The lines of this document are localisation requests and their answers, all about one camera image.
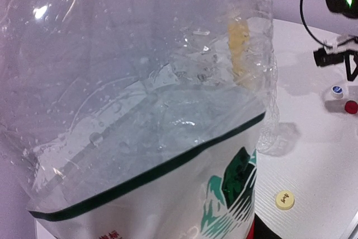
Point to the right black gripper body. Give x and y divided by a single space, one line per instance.
353 66

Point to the blue white bottle cap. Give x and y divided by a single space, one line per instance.
337 92

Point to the red bottle cap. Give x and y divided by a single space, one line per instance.
351 107

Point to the clear plastic bottle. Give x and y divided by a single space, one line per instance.
269 131

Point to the yellow drink bottle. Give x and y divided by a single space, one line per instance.
238 39

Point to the yellow bottle cap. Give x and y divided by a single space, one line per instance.
285 200

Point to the red label water bottle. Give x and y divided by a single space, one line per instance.
123 119

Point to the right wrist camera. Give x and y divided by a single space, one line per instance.
332 51

